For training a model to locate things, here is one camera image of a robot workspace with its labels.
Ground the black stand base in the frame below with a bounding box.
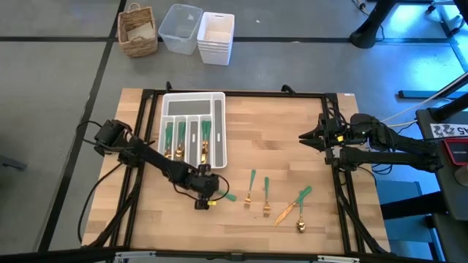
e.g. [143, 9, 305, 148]
[349, 0, 399, 50]

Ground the black floor cable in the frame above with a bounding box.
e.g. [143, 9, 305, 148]
[76, 160, 127, 245]

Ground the silver corner bracket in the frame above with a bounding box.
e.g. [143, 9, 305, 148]
[316, 254, 361, 263]
[114, 251, 157, 263]

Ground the clear plastic storage bin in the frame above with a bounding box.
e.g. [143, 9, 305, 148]
[157, 3, 204, 56]

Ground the white label black print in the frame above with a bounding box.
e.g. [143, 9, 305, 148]
[429, 123, 468, 139]

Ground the grey chair leg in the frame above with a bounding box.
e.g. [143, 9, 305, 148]
[0, 155, 27, 171]

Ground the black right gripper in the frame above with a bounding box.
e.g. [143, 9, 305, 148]
[299, 115, 347, 152]

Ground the white plastic storage bin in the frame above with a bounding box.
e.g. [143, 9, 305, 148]
[196, 11, 235, 66]

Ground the black metal bar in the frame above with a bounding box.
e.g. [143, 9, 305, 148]
[397, 71, 468, 100]

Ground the pale yellow cable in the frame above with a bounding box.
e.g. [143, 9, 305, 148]
[365, 83, 468, 129]

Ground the woven wicker basket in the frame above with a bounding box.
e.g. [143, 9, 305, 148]
[116, 2, 159, 58]

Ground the beige card sheet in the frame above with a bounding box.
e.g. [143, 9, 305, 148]
[126, 21, 155, 42]

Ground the red framed black device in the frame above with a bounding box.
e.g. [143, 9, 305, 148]
[441, 137, 468, 167]

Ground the gold spoon green handle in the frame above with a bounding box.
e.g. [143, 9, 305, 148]
[174, 121, 187, 162]
[295, 190, 307, 234]

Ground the black aluminium table frame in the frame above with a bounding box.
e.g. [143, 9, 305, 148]
[82, 82, 392, 263]

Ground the white plastic cutlery tray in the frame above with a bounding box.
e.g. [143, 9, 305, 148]
[156, 91, 228, 172]

